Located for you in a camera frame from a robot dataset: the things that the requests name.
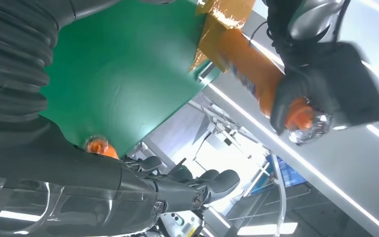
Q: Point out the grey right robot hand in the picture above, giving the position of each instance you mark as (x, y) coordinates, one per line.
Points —
(62, 183)

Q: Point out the blue panel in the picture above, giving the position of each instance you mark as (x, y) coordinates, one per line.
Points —
(291, 176)

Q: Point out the green table mat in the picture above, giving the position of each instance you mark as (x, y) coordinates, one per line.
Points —
(111, 81)

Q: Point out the yellow film wrapped box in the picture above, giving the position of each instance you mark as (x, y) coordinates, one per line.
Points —
(228, 13)

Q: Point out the white desk frame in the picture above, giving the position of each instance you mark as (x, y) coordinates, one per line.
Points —
(220, 122)

